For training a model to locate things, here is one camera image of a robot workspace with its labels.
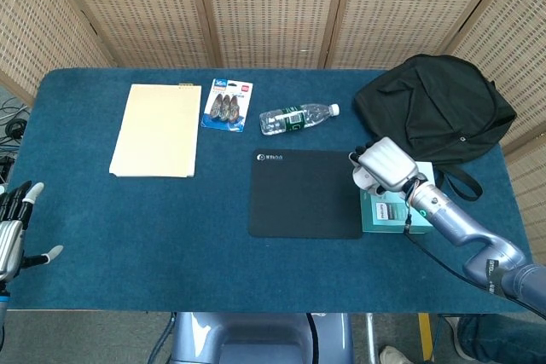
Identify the black mouse pad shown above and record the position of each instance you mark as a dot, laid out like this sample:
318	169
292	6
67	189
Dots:
305	194

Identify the blue jeans leg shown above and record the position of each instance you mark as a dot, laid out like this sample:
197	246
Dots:
499	338

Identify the metal table leg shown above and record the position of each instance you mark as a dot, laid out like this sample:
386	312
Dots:
371	336

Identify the blue binder clip package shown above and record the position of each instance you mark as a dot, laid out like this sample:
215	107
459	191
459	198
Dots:
227	105

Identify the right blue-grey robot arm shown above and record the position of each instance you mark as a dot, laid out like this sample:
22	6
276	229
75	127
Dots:
460	227

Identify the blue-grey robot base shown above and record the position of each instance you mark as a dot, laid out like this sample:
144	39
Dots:
260	338

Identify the blue table cover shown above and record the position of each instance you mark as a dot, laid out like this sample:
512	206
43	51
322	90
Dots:
170	232

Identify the cream paper folder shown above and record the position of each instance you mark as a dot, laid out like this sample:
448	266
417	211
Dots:
157	130

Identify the black backpack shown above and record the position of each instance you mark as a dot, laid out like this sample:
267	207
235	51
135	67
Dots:
435	99

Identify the clear plastic water bottle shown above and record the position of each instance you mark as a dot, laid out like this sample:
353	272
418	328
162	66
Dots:
294	118

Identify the white shoe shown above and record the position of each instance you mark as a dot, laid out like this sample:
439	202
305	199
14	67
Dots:
394	356

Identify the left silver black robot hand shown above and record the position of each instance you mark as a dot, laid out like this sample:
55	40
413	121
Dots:
9	240

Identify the teal white mouse box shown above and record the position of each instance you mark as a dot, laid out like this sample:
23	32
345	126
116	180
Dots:
386	219

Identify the bamboo folding screen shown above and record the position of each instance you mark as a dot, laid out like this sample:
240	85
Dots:
273	6

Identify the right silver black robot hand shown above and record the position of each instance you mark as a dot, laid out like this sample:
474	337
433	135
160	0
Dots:
386	165

